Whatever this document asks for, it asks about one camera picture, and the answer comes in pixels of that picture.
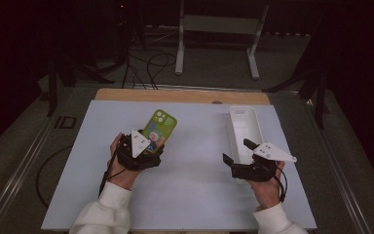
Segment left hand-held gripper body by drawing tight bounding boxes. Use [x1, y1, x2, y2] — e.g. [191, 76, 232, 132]
[116, 129, 166, 173]

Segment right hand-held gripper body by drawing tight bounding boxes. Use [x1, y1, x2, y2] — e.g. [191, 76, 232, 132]
[231, 141, 298, 183]

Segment long white plastic tray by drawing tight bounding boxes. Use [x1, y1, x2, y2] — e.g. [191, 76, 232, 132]
[226, 105, 269, 185]

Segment green phone with cartoon case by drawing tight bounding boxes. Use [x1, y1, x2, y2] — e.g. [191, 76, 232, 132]
[140, 108, 178, 156]

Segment person's left hand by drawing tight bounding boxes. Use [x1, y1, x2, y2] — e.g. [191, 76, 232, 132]
[109, 132, 142, 191]

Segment person's right hand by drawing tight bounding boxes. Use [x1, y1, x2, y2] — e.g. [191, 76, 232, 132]
[247, 160, 286, 211]

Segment pale grey board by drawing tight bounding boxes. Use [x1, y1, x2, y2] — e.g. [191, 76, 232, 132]
[41, 99, 318, 232]

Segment black tripod stand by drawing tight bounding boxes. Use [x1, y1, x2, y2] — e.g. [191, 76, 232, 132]
[262, 62, 331, 131]
[45, 48, 115, 118]

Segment white metal stand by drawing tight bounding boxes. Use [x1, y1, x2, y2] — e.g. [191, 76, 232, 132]
[174, 0, 271, 81]

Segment right hand-held gripper black cable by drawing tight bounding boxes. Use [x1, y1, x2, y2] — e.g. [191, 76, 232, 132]
[272, 165, 289, 204]

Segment hand-held gripper black cable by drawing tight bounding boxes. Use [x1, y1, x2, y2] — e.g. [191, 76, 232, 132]
[98, 142, 125, 198]
[272, 165, 289, 204]

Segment left hand-held gripper black cable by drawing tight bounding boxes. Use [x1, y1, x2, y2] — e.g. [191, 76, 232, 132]
[98, 142, 125, 198]

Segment black floor cables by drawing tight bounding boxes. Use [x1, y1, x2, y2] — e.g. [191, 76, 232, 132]
[121, 52, 178, 91]

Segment metal floor rail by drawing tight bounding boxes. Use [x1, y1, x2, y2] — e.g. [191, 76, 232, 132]
[303, 96, 374, 234]
[0, 106, 79, 234]

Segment black looped floor cable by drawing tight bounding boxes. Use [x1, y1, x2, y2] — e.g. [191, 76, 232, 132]
[35, 144, 74, 210]

